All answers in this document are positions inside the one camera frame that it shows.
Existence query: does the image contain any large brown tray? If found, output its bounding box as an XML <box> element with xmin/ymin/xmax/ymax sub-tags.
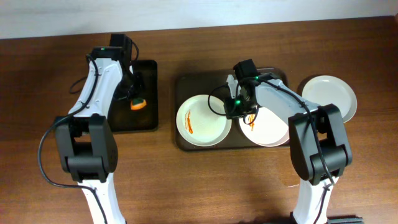
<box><xmin>174</xmin><ymin>67</ymin><xmax>292</xmax><ymax>152</ymax></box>

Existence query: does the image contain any small black tray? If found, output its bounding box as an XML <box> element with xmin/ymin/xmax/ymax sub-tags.
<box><xmin>108</xmin><ymin>60</ymin><xmax>159</xmax><ymax>133</ymax></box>

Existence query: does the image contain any white plate back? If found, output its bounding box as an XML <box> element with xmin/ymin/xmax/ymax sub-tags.
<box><xmin>175</xmin><ymin>95</ymin><xmax>232</xmax><ymax>147</ymax></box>

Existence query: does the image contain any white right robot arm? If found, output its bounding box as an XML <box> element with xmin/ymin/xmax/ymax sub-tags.
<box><xmin>224</xmin><ymin>59</ymin><xmax>363</xmax><ymax>223</ymax></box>

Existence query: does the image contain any green orange sponge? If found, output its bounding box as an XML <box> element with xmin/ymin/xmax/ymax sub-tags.
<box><xmin>130</xmin><ymin>98</ymin><xmax>147</xmax><ymax>111</ymax></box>

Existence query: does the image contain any white plate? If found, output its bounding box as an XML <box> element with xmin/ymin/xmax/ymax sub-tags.
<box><xmin>175</xmin><ymin>95</ymin><xmax>232</xmax><ymax>147</ymax></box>
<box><xmin>302</xmin><ymin>75</ymin><xmax>358</xmax><ymax>123</ymax></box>
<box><xmin>239</xmin><ymin>108</ymin><xmax>289</xmax><ymax>147</ymax></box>

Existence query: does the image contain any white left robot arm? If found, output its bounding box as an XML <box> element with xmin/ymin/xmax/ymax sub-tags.
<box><xmin>54</xmin><ymin>34</ymin><xmax>144</xmax><ymax>223</ymax></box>

